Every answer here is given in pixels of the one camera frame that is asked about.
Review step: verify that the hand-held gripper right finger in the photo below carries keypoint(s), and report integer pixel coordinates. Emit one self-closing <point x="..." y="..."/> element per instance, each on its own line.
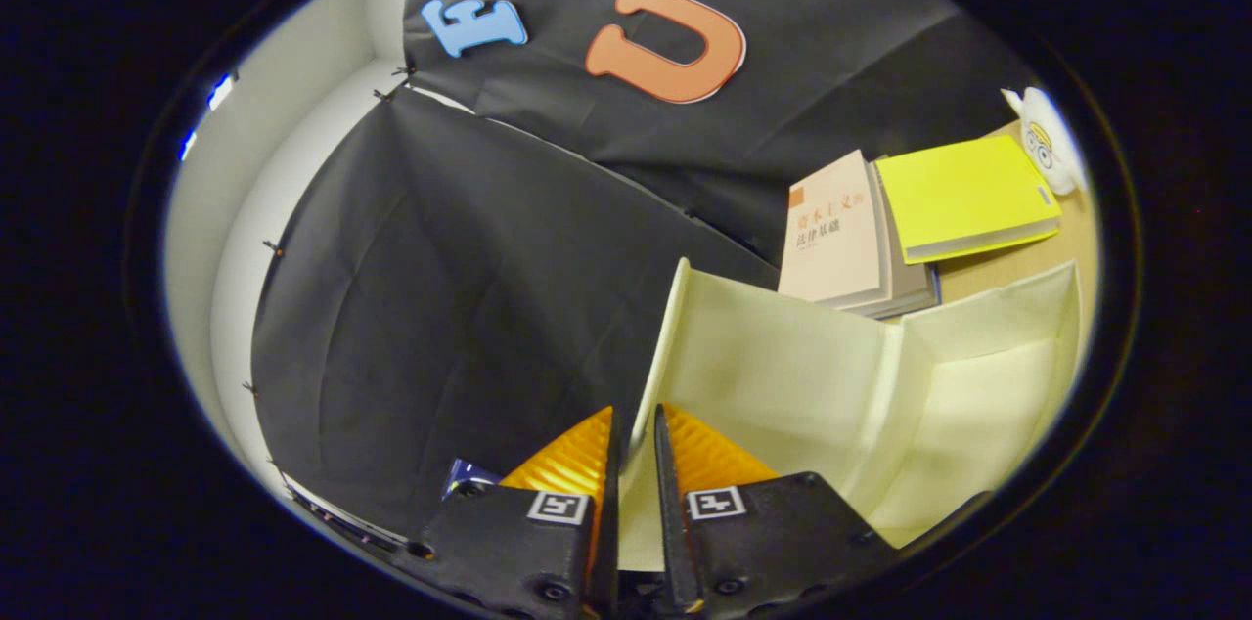
<point x="763" y="542"/>

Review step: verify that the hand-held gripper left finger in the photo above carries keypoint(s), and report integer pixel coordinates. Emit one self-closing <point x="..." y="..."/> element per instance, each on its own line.
<point x="518" y="552"/>

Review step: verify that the foldable fabric storage box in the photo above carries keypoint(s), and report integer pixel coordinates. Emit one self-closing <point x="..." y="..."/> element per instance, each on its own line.
<point x="782" y="376"/>

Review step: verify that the black backdrop cloth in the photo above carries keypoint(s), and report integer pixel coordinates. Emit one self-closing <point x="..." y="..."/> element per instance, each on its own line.
<point x="440" y="287"/>

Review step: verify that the beige book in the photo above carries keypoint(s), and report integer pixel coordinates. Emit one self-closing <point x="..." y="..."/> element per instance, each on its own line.
<point x="831" y="239"/>

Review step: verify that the yellow book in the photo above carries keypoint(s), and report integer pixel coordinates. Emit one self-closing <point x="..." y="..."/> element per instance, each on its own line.
<point x="963" y="195"/>

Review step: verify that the white plush toy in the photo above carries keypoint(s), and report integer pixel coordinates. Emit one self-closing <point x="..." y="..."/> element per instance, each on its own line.
<point x="1051" y="146"/>

